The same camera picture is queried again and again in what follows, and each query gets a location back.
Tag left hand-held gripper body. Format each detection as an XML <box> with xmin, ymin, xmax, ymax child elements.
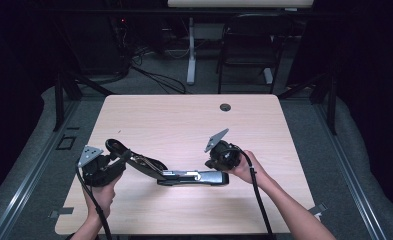
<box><xmin>77</xmin><ymin>145</ymin><xmax>127</xmax><ymax>188</ymax></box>

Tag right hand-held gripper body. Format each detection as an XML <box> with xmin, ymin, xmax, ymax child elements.
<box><xmin>204</xmin><ymin>128</ymin><xmax>244</xmax><ymax>171</ymax></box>

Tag person's right hand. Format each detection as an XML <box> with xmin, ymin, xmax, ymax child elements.
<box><xmin>228</xmin><ymin>150</ymin><xmax>269</xmax><ymax>186</ymax></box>

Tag person's left hand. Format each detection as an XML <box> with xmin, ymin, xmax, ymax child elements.
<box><xmin>83</xmin><ymin>174</ymin><xmax>123</xmax><ymax>220</ymax></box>

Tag black tape square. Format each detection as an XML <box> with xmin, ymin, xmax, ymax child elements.
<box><xmin>55</xmin><ymin>134</ymin><xmax>78</xmax><ymax>151</ymax></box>

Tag grey tape strip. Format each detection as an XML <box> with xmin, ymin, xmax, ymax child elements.
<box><xmin>48</xmin><ymin>206</ymin><xmax>75</xmax><ymax>220</ymax></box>
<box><xmin>308</xmin><ymin>202</ymin><xmax>328</xmax><ymax>217</ymax></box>

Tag black metal stand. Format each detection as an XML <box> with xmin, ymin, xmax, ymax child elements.
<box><xmin>277</xmin><ymin>71</ymin><xmax>339</xmax><ymax>136</ymax></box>
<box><xmin>52</xmin><ymin>71</ymin><xmax>116</xmax><ymax>132</ymax></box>

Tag black folding chair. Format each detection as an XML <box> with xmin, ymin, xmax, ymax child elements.
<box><xmin>216</xmin><ymin>13</ymin><xmax>293</xmax><ymax>95</ymax></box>

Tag white desk leg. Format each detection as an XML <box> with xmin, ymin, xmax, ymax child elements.
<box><xmin>186</xmin><ymin>16</ymin><xmax>198</xmax><ymax>86</ymax></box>

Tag black computer tower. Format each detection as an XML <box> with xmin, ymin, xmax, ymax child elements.
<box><xmin>60</xmin><ymin>13</ymin><xmax>129</xmax><ymax>76</ymax></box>

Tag white desk top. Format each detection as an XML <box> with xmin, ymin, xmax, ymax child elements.
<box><xmin>167</xmin><ymin>0</ymin><xmax>315</xmax><ymax>9</ymax></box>

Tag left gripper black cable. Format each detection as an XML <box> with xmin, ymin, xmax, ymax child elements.
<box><xmin>75</xmin><ymin>165</ymin><xmax>114</xmax><ymax>240</ymax></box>

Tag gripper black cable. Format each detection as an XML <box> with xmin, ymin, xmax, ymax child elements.
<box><xmin>223</xmin><ymin>145</ymin><xmax>276</xmax><ymax>240</ymax></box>
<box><xmin>75</xmin><ymin>165</ymin><xmax>114</xmax><ymax>240</ymax></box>

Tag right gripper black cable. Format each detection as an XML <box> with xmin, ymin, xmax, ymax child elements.
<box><xmin>223</xmin><ymin>145</ymin><xmax>276</xmax><ymax>240</ymax></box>

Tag aluminium floor rail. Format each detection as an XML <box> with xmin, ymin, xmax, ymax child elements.
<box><xmin>0</xmin><ymin>99</ymin><xmax>82</xmax><ymax>240</ymax></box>
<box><xmin>312</xmin><ymin>102</ymin><xmax>389</xmax><ymax>240</ymax></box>

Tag black floor cables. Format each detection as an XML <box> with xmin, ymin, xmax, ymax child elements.
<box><xmin>129</xmin><ymin>46</ymin><xmax>188</xmax><ymax>95</ymax></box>

